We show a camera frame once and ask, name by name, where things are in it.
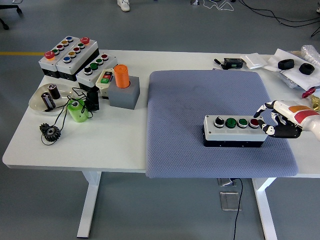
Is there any grey square block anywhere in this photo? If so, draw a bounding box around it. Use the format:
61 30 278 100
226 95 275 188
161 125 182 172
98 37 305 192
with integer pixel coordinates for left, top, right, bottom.
106 76 141 111

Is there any grey four-button control box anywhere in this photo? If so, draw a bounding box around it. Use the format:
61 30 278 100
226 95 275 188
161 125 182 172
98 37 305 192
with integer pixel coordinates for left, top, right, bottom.
201 114 269 148
75 52 118 92

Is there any clear bubble wrap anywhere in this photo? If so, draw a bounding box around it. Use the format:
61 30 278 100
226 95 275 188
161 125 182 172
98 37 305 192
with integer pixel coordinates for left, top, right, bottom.
300 44 320 65

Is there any small black device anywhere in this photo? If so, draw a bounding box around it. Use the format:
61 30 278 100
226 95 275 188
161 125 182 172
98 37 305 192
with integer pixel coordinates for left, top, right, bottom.
86 91 100 112

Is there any green plastic cylinder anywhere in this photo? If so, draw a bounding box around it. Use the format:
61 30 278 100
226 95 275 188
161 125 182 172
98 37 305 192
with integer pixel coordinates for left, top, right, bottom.
66 99 90 123

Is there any metal floor socket box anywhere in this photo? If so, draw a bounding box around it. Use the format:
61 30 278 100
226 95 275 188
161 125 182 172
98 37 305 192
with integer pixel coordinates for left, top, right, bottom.
216 177 242 212

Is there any grey six-button control box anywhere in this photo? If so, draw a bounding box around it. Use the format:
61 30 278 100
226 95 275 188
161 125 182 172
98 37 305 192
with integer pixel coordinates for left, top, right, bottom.
54 36 100 82
38 35 78 79

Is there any thin black wire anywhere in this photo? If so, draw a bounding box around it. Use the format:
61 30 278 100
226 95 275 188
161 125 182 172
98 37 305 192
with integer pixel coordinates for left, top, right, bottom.
40 86 101 146

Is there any black office chair base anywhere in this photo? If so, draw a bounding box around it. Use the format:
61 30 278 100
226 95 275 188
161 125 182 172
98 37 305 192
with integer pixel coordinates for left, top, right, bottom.
0 0 23 31

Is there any brass valve red handle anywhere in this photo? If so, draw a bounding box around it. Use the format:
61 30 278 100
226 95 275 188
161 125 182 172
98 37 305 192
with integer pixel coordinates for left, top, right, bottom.
301 87 320 111

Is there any black floor power cable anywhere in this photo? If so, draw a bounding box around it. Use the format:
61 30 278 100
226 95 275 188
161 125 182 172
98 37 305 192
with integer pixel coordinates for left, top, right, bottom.
231 177 244 240

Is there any black cylindrical capacitor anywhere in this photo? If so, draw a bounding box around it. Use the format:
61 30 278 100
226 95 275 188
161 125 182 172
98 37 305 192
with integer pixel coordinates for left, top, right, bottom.
40 91 56 110
47 84 62 100

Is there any orange cylinder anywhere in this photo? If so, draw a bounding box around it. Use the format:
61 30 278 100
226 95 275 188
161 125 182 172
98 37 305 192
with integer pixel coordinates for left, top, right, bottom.
113 64 131 89

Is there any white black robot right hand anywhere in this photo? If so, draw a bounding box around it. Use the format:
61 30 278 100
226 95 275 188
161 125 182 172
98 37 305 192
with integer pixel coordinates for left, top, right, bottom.
253 99 320 140

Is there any black metal gear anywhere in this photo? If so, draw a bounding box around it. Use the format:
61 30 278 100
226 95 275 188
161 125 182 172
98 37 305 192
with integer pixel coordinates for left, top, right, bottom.
39 123 62 143

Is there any white table leg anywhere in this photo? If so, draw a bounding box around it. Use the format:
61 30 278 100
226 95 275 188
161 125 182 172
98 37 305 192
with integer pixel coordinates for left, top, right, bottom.
251 177 279 240
76 171 103 238

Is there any long black floor cable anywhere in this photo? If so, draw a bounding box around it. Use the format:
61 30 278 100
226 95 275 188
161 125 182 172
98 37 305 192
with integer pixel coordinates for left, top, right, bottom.
238 0 320 28

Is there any white wall switch panel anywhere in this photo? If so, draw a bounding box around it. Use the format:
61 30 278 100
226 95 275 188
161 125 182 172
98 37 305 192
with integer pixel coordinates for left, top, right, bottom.
240 52 267 70

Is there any black foam ring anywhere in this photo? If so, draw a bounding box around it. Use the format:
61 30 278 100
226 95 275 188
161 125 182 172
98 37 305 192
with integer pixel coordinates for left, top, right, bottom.
298 63 315 75
277 58 295 71

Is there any white floor cable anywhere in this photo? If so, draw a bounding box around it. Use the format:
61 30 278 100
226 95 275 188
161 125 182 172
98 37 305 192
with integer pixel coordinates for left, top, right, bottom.
202 0 236 12

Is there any black meter box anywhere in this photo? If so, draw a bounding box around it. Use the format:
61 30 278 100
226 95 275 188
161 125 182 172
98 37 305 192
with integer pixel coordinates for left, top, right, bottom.
223 57 245 70

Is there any cream pendant switch box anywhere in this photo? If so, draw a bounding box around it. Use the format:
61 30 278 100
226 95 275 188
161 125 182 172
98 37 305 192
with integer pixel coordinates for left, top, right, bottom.
95 68 116 91

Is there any person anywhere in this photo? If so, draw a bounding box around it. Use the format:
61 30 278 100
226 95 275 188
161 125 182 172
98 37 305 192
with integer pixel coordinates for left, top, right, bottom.
117 0 131 13

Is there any grey-blue textured mat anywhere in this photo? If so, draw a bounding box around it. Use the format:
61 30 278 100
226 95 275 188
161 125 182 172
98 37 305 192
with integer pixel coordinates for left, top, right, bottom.
144 69 300 179

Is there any black marker pen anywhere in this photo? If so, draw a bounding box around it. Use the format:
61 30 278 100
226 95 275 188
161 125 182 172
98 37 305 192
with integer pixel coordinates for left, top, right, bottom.
213 58 226 70

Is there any clear plastic bag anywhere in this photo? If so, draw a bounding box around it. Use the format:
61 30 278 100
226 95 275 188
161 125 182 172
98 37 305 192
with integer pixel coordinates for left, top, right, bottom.
277 70 303 89

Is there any shiny round dish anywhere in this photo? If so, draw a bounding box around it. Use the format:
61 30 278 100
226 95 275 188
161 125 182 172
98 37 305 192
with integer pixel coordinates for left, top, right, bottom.
28 83 76 116

